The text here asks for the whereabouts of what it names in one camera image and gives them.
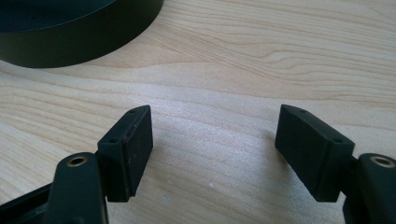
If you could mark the black round container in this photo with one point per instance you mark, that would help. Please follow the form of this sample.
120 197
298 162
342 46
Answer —
77 40

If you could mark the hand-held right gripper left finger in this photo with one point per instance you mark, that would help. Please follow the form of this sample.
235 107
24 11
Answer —
127 152

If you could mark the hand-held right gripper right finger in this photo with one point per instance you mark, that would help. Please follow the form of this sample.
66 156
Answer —
311 149

